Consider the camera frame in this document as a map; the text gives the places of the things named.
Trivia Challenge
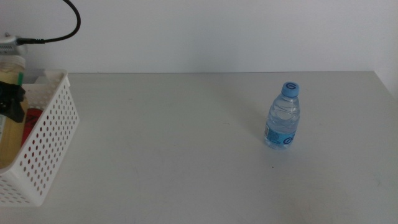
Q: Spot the red soda can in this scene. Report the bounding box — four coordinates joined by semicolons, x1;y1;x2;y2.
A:
21;108;44;147

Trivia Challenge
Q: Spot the yellow juice bottle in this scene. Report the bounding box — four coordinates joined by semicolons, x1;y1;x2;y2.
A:
0;55;29;169

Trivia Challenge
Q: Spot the clear water bottle blue cap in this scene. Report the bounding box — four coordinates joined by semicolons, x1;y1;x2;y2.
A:
264;82;301;151

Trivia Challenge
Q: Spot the white perforated plastic basket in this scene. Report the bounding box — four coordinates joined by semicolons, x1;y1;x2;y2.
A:
0;68;81;208

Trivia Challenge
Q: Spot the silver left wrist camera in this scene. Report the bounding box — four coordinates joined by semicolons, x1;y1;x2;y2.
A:
0;32;28;56

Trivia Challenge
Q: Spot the black left camera cable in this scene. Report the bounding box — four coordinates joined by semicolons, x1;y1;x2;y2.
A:
16;0;82;45

